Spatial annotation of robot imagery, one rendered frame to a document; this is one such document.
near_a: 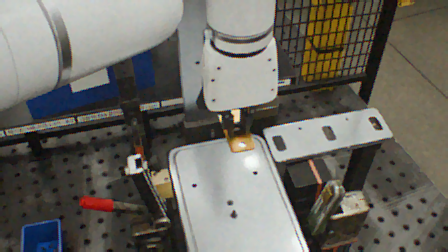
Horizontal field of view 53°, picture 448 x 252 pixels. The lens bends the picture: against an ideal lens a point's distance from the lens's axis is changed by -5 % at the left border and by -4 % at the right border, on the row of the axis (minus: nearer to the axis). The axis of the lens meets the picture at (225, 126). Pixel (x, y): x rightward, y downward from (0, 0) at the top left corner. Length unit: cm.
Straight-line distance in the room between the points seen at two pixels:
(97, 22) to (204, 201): 63
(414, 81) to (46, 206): 219
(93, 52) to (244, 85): 29
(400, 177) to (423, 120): 126
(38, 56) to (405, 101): 251
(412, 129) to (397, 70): 48
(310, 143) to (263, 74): 46
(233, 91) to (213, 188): 38
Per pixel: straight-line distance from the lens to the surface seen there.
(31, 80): 35
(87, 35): 36
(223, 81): 61
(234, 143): 71
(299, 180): 101
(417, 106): 274
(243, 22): 54
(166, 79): 115
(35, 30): 35
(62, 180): 142
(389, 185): 141
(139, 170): 73
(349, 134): 109
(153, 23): 41
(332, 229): 93
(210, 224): 92
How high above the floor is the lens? 179
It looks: 48 degrees down
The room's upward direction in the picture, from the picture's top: straight up
